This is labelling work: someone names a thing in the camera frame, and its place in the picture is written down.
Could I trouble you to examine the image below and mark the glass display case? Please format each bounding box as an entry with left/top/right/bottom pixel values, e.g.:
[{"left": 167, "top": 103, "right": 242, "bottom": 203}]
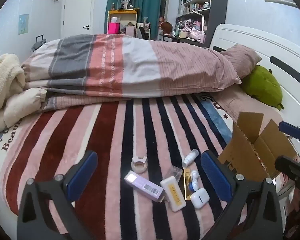
[{"left": 117, "top": 0, "right": 137, "bottom": 10}]

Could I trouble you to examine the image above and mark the flat pink pillow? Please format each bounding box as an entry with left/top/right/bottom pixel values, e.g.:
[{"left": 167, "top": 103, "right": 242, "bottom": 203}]
[{"left": 200, "top": 90, "right": 285, "bottom": 140}]

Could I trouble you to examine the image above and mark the white bed headboard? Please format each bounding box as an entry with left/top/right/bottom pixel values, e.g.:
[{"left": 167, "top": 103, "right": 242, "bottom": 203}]
[{"left": 209, "top": 24, "right": 300, "bottom": 160}]

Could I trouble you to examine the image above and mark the brown cardboard box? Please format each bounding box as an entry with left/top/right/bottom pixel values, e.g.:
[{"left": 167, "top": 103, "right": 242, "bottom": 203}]
[{"left": 217, "top": 112, "right": 298, "bottom": 182}]

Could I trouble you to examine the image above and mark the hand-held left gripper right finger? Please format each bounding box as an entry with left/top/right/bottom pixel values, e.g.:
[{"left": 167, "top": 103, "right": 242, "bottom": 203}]
[{"left": 201, "top": 150, "right": 283, "bottom": 240}]

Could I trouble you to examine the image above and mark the small blue wall poster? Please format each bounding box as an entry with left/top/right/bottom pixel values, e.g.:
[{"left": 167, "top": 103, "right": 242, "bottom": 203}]
[{"left": 18, "top": 14, "right": 30, "bottom": 35}]

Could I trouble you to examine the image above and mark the white and blue small bottle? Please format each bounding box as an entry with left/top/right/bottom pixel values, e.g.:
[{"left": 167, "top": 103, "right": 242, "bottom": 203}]
[{"left": 189, "top": 170, "right": 200, "bottom": 192}]

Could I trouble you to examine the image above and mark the cream box with yellow label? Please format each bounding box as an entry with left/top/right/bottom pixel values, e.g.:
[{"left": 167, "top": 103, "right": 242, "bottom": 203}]
[{"left": 160, "top": 176, "right": 187, "bottom": 212}]

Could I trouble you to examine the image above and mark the teal curtain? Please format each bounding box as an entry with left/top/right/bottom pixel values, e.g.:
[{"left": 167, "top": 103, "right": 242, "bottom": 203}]
[{"left": 104, "top": 0, "right": 163, "bottom": 40}]

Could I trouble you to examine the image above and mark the bright pink box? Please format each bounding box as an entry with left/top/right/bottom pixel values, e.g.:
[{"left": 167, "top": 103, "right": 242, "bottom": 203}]
[{"left": 108, "top": 22, "right": 120, "bottom": 34}]

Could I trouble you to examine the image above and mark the gold flat package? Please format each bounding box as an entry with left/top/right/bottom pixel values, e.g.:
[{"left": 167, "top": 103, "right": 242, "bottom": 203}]
[{"left": 183, "top": 169, "right": 194, "bottom": 201}]

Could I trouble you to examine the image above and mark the dark suitcase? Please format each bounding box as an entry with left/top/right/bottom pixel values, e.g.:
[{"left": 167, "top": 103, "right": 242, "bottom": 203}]
[{"left": 31, "top": 35, "right": 47, "bottom": 52}]

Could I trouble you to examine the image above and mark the white earbuds case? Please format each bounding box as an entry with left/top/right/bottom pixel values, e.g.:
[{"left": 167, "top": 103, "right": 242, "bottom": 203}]
[{"left": 190, "top": 188, "right": 210, "bottom": 209}]

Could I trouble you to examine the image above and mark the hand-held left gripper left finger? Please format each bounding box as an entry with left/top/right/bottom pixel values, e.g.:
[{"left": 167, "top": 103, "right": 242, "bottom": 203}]
[{"left": 17, "top": 150, "right": 98, "bottom": 240}]

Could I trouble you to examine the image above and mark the clear plastic case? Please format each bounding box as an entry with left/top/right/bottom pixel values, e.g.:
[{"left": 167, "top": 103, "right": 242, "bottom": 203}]
[{"left": 165, "top": 165, "right": 184, "bottom": 180}]

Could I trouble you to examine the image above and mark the yellow shelf unit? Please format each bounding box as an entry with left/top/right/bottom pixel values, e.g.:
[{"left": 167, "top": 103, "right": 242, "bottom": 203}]
[{"left": 107, "top": 9, "right": 140, "bottom": 37}]

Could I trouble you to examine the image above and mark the pink striped pillow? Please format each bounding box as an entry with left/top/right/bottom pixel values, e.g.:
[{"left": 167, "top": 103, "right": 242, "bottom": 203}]
[{"left": 220, "top": 44, "right": 262, "bottom": 79}]

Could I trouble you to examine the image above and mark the brown round vase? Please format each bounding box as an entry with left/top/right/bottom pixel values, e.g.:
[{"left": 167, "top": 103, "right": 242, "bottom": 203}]
[{"left": 161, "top": 21, "right": 174, "bottom": 34}]

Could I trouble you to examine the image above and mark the striped pink grey duvet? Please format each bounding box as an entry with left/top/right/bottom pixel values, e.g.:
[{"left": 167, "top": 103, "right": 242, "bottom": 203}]
[{"left": 21, "top": 34, "right": 242, "bottom": 112}]

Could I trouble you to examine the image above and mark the white door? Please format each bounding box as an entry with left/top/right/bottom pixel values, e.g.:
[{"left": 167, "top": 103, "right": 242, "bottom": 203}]
[{"left": 61, "top": 0, "right": 94, "bottom": 38}]

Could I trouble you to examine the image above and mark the purple carton box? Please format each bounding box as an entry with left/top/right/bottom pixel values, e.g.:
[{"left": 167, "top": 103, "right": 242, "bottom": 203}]
[{"left": 124, "top": 170, "right": 165, "bottom": 203}]

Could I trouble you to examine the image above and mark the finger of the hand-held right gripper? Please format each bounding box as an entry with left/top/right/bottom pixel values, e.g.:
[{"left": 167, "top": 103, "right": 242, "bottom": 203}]
[
  {"left": 275, "top": 156, "right": 300, "bottom": 195},
  {"left": 279, "top": 121, "right": 300, "bottom": 145}
]

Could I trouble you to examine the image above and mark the cluttered desk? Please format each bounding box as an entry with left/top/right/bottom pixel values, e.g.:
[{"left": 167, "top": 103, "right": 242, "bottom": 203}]
[{"left": 159, "top": 32, "right": 205, "bottom": 47}]

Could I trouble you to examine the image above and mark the dark bookshelf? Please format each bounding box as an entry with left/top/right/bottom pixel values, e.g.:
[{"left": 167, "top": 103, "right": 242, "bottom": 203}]
[{"left": 176, "top": 0, "right": 228, "bottom": 48}]

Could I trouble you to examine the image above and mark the cream fleece blanket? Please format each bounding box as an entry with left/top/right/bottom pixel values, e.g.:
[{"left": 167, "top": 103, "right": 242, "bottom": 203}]
[{"left": 0, "top": 53, "right": 26, "bottom": 120}]

